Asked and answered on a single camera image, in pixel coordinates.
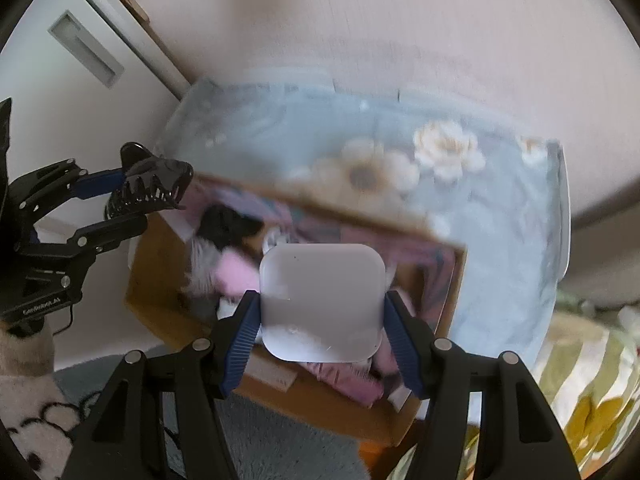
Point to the white square case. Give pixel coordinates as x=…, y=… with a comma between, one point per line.
x=322, y=300

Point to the person's left forearm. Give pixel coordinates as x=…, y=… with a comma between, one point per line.
x=30, y=390

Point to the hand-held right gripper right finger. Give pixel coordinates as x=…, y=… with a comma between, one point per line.
x=402, y=345

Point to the cardboard box with pink flaps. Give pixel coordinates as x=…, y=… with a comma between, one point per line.
x=165, y=270

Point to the white door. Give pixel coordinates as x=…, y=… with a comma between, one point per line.
x=65, y=125

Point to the rolled pink towel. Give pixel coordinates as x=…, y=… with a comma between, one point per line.
x=345, y=377
x=235, y=272

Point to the black cloth scrunchie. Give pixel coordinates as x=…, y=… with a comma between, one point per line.
x=222, y=225

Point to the yellow green patterned blanket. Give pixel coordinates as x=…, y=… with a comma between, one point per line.
x=590, y=400

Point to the wooden door latch block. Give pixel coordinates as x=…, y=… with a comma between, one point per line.
x=136, y=6

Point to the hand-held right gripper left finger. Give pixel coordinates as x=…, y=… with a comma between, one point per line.
x=242, y=340

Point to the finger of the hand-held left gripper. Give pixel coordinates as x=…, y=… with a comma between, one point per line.
x=97, y=182
x=110, y=232

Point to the black hair claw clip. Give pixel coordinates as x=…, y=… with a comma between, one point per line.
x=150, y=180

